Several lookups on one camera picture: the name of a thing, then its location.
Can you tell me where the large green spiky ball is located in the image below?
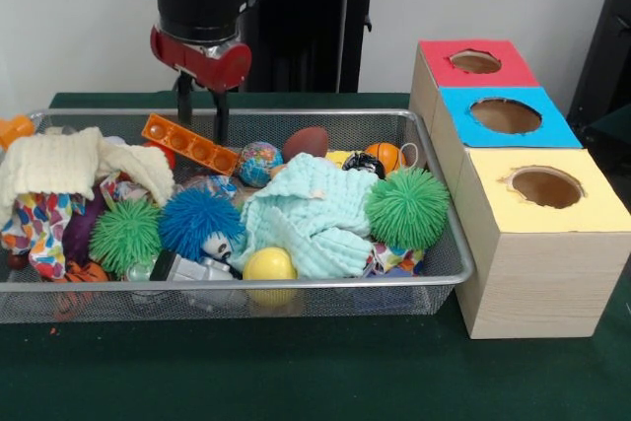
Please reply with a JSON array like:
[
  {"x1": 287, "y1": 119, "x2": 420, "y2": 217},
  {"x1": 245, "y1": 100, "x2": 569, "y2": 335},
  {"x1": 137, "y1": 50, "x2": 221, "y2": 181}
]
[{"x1": 88, "y1": 198, "x2": 163, "y2": 277}]

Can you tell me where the orange plastic toy piece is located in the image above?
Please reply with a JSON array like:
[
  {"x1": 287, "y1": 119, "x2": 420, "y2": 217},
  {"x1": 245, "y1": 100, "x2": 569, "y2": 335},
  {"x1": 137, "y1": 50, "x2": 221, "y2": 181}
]
[{"x1": 0, "y1": 113, "x2": 36, "y2": 150}]

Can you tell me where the plain yellow ball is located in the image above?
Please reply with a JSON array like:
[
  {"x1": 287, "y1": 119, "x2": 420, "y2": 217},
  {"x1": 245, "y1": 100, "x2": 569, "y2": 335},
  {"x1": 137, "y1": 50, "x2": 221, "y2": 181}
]
[{"x1": 242, "y1": 246, "x2": 299, "y2": 305}]

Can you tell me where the wooden box with three holes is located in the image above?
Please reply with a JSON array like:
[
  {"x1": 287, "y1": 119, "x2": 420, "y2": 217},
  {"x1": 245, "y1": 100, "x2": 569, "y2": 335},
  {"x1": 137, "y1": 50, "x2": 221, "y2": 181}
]
[{"x1": 407, "y1": 38, "x2": 631, "y2": 341}]

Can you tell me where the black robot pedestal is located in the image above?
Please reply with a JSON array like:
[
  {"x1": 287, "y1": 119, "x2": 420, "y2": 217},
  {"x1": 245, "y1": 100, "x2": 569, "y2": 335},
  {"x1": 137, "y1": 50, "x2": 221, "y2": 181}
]
[{"x1": 241, "y1": 0, "x2": 398, "y2": 95}]

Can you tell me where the long orange block with holes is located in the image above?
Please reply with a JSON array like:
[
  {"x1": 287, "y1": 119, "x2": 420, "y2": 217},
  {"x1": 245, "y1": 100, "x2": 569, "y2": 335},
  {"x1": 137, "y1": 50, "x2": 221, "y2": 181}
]
[{"x1": 141, "y1": 113, "x2": 242, "y2": 176}]

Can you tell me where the blue spiky toy with face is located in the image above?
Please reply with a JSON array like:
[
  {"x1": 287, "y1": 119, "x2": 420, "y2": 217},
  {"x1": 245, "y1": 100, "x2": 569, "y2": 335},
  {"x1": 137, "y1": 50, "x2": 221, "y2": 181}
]
[{"x1": 158, "y1": 188, "x2": 246, "y2": 264}]

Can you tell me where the mint ribbed cloth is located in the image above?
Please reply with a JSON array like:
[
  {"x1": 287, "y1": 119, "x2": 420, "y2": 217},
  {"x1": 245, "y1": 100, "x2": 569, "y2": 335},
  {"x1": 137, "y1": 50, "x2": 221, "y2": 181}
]
[{"x1": 230, "y1": 153, "x2": 381, "y2": 279}]

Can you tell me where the small brown football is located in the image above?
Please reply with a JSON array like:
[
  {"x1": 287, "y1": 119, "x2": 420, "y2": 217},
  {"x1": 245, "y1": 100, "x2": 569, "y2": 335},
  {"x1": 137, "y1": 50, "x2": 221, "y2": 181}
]
[{"x1": 282, "y1": 126, "x2": 330, "y2": 161}]

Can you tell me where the black upright panel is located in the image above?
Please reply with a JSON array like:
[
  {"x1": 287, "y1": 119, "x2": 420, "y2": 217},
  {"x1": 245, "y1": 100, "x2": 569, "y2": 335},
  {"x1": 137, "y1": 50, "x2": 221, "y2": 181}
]
[{"x1": 566, "y1": 0, "x2": 631, "y2": 121}]

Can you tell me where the cream ribbed cloth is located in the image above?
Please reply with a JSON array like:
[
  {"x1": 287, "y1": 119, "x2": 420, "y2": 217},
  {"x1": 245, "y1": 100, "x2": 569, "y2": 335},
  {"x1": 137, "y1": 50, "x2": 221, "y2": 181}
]
[{"x1": 0, "y1": 125, "x2": 175, "y2": 225}]

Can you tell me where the small orange basketball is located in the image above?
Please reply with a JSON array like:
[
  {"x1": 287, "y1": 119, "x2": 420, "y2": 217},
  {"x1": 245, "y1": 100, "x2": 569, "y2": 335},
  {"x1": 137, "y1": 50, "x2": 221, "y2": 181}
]
[{"x1": 364, "y1": 142, "x2": 408, "y2": 174}]

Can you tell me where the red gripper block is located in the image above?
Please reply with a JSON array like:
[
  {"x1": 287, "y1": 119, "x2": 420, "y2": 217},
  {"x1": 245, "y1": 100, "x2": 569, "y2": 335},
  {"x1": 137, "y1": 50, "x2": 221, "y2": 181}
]
[{"x1": 150, "y1": 25, "x2": 252, "y2": 145}]

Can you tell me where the colourful globe ball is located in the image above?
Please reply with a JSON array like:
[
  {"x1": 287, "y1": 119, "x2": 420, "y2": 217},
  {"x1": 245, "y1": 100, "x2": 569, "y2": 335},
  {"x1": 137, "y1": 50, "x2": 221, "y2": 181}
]
[{"x1": 239, "y1": 141, "x2": 285, "y2": 188}]

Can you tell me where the shallow clear mesh bin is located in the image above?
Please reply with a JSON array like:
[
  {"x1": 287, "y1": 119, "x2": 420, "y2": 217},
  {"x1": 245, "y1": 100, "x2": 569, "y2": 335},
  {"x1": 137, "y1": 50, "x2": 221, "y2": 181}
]
[{"x1": 0, "y1": 107, "x2": 475, "y2": 324}]

